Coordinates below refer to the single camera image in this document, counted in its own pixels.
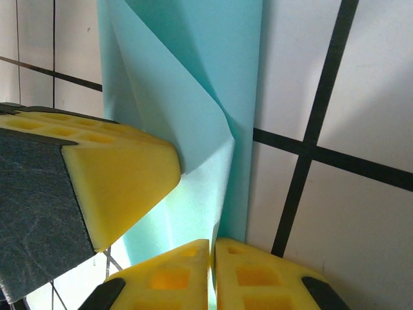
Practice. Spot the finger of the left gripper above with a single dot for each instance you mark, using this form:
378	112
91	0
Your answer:
106	190

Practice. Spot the light blue paper sheet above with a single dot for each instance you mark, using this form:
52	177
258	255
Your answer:
193	64

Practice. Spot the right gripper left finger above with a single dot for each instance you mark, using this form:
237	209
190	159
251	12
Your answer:
167	281

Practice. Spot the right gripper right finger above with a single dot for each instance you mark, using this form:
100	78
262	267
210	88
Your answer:
258	277

